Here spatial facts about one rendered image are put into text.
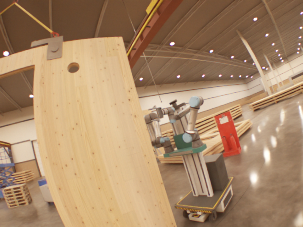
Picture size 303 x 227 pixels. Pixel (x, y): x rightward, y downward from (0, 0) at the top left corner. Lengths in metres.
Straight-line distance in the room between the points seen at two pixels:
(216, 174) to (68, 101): 2.13
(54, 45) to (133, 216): 2.19
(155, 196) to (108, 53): 1.75
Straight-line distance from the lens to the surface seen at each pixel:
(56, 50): 1.91
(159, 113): 1.65
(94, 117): 1.46
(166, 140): 2.04
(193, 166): 2.18
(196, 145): 1.74
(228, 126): 4.92
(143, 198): 1.58
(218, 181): 2.25
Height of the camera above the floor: 1.51
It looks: 8 degrees up
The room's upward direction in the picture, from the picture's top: 18 degrees counter-clockwise
